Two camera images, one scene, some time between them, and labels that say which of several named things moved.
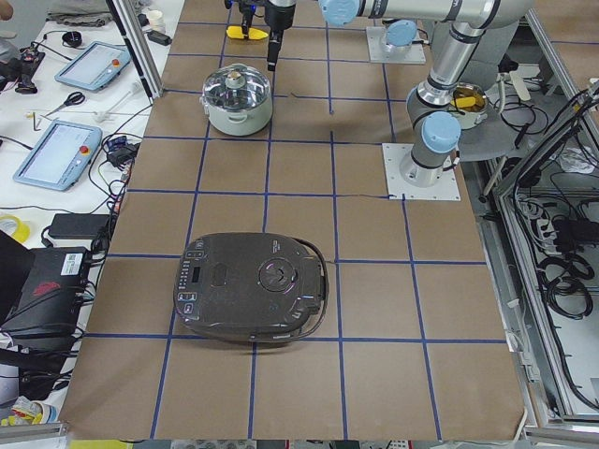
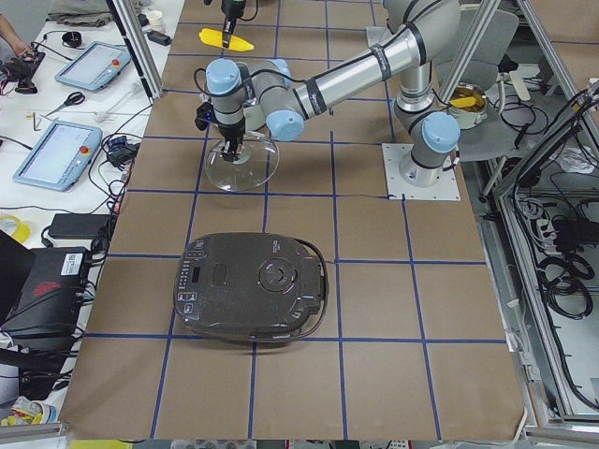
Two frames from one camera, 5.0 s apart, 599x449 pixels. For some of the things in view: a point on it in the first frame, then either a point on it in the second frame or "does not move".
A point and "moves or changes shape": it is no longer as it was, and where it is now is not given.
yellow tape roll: x=21 y=232 does not move
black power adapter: x=79 y=225 does not move
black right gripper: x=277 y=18 -> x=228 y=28
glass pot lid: x=236 y=87 moves or changes shape
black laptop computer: x=41 y=289 does not move
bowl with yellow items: x=469 y=104 does not move
